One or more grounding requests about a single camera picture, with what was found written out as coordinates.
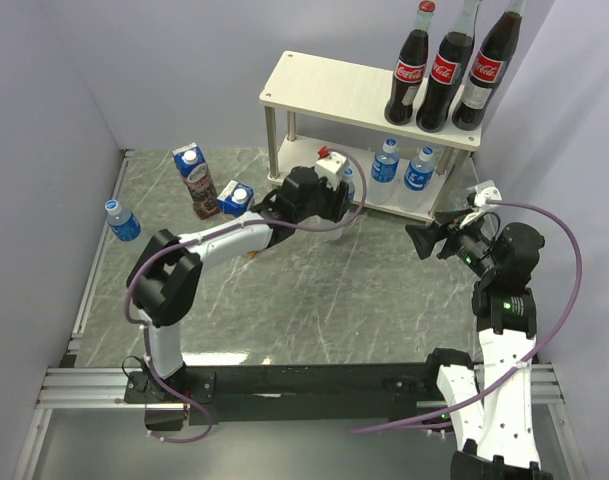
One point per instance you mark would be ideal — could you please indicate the cola glass bottle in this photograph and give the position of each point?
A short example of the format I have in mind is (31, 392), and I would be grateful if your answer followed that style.
(489, 67)
(448, 69)
(410, 67)

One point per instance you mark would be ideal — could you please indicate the grape juice carton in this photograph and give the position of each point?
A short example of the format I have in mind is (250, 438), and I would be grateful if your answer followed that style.
(195, 174)

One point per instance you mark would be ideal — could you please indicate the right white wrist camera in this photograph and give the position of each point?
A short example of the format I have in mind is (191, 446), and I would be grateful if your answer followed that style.
(480, 195)

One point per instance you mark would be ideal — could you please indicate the aluminium frame rail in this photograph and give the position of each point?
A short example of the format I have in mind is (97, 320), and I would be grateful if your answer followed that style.
(311, 309)

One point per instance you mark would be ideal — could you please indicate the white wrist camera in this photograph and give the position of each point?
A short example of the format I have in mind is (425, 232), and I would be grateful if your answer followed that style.
(330, 165)
(480, 195)

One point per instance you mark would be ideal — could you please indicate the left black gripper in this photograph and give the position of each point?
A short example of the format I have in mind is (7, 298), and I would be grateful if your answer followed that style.
(338, 201)

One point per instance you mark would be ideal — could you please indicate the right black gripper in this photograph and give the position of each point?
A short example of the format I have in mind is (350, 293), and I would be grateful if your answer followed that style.
(425, 236)

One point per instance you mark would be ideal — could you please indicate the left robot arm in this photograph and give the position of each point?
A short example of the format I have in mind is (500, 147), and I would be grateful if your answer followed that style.
(163, 282)

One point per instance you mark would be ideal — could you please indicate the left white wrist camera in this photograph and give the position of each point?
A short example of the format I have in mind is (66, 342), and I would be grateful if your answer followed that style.
(330, 165)

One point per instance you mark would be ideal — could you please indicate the white two-tier wooden shelf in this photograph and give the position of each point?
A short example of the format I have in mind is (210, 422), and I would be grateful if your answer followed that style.
(311, 102)

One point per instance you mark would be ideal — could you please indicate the pineapple juice carton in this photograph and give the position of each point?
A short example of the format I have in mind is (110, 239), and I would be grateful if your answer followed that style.
(235, 199)

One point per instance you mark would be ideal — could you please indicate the black base crossbar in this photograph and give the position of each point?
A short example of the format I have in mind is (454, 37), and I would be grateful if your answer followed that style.
(244, 393)

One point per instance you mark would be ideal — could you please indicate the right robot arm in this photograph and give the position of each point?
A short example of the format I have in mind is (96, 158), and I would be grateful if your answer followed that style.
(494, 429)

